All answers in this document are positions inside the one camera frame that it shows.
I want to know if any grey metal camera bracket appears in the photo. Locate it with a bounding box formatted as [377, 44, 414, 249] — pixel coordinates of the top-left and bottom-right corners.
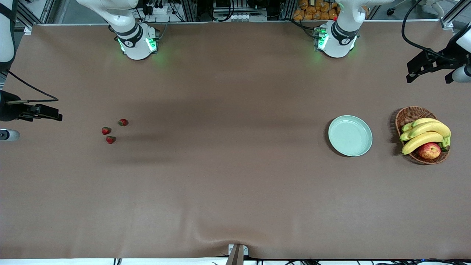
[225, 244, 249, 265]

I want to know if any light green round plate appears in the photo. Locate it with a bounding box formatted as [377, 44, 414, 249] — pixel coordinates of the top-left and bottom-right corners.
[328, 115, 373, 157]

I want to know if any orange snack bags pile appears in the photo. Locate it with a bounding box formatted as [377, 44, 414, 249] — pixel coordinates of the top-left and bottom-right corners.
[293, 0, 339, 21]

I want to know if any brown wicker basket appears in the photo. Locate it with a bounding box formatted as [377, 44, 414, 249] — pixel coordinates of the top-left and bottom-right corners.
[395, 106, 450, 165]

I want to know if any yellow banana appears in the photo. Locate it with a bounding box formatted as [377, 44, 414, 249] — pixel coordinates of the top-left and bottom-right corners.
[401, 132, 445, 155]
[400, 121, 451, 142]
[402, 118, 441, 133]

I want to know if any red apple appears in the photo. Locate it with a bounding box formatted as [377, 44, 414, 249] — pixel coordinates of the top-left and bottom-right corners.
[418, 142, 442, 160]

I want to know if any brown table mat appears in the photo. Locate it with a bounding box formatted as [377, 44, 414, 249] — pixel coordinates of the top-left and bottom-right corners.
[0, 20, 471, 260]

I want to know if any white power strip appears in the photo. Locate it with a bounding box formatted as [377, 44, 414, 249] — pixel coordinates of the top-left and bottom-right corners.
[145, 0, 170, 15]
[227, 13, 268, 22]

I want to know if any aluminium frame profile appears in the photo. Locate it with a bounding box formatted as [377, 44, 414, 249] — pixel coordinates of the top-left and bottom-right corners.
[182, 0, 197, 22]
[17, 0, 56, 27]
[280, 0, 295, 20]
[440, 0, 471, 30]

